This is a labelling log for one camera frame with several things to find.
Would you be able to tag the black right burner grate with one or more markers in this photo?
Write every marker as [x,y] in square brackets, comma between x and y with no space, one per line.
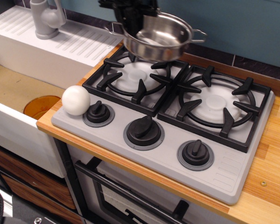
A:
[237,134]

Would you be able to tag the black right stove knob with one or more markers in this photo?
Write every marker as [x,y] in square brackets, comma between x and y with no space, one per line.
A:
[195,155]

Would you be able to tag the black burner grate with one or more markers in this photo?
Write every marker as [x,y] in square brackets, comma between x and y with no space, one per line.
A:
[146,102]
[237,134]

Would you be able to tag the oven door with black handle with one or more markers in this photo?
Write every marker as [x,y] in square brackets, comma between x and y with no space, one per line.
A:
[119,204]

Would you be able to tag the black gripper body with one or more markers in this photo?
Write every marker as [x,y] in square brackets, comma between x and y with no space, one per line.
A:
[130,13]

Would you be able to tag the black left burner grate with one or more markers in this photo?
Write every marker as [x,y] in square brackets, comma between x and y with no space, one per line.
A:
[146,102]

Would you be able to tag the black middle stove knob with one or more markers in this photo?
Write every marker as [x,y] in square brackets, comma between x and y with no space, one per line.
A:
[144,134]

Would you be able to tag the grey toy stove top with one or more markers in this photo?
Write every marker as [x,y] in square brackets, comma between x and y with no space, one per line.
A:
[224,180]

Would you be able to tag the black left stove knob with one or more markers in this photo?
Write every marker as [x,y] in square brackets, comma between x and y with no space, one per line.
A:
[98,115]

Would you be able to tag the grey toy faucet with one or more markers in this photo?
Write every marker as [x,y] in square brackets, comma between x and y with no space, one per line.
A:
[47,21]

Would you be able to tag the wooden drawer fronts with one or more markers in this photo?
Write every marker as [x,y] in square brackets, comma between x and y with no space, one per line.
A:
[38,186]

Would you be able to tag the white toy sink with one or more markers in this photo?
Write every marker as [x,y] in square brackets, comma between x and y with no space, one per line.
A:
[32,68]

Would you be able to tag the white left burner disc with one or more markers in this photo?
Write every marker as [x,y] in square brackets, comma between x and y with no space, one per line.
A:
[132,73]

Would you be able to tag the black stove knob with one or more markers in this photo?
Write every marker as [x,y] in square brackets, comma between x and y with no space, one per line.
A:
[144,134]
[98,115]
[195,155]

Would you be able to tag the stainless steel pot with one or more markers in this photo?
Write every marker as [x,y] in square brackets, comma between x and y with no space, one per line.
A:
[163,38]

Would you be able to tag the orange sink drain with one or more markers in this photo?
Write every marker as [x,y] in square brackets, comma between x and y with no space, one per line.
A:
[37,107]

